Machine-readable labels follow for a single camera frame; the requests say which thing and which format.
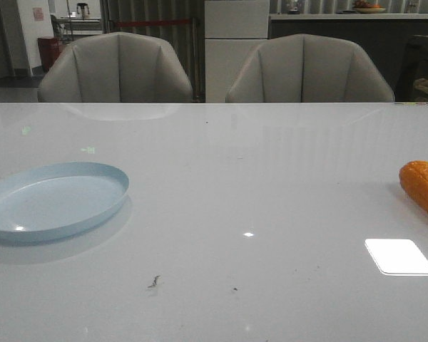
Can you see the light blue round plate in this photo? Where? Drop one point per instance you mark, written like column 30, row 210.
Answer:
column 59, row 200

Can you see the orange plastic corn cob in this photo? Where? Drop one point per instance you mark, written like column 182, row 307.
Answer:
column 413, row 178

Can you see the right beige upholstered chair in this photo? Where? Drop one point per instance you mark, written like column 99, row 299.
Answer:
column 304, row 68

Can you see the beige upholstered chair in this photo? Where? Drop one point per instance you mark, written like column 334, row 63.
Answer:
column 304, row 68
column 116, row 68

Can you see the white cabinet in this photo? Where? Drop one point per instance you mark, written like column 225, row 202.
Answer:
column 232, row 28

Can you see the left beige upholstered chair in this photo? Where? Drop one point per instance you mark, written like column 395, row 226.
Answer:
column 116, row 68

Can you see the red barrier belt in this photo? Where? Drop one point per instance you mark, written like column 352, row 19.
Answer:
column 172, row 22

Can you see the background metal table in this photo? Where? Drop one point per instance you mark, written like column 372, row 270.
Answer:
column 68, row 28

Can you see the red bin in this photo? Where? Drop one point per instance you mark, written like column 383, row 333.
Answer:
column 49, row 49

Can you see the grey counter with white top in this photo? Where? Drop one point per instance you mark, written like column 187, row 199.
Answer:
column 397, row 43

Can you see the bowl of oranges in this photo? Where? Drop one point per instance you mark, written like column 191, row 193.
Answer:
column 365, row 7

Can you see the pink wall notice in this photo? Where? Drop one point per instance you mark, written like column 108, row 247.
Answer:
column 38, row 14

